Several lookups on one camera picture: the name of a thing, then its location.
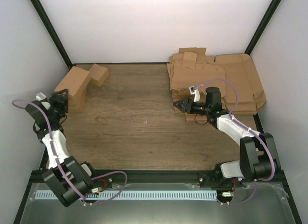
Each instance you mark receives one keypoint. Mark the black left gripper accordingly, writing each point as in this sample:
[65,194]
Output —
[61,100]

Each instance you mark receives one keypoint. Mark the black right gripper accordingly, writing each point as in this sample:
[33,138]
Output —
[186,103]

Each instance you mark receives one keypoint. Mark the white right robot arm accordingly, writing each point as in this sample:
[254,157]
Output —
[258,153]

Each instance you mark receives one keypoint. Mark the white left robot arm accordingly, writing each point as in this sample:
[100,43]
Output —
[66,178]

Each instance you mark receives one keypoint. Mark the tall folded cardboard box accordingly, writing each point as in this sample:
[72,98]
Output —
[77,105]

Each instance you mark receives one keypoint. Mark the small folded cardboard box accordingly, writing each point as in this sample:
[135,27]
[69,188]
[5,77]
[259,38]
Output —
[98,74]

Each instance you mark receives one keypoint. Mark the stack of flat cardboard sheets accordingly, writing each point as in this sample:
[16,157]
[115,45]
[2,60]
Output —
[192,67]

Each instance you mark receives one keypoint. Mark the large flat cardboard sheet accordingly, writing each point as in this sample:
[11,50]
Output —
[245,95]

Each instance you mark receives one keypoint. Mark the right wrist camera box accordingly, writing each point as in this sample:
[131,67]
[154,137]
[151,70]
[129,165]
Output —
[195,92]

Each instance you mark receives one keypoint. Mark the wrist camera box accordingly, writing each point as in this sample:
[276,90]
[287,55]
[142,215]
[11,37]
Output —
[195,92]
[41,97]

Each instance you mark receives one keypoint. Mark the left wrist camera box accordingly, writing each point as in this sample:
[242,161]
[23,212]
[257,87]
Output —
[41,97]

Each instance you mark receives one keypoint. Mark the black aluminium frame rail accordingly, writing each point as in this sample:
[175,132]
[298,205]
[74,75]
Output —
[205,179]

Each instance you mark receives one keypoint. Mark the light blue slotted cable duct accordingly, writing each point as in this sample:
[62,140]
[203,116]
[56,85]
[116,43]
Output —
[140,195]

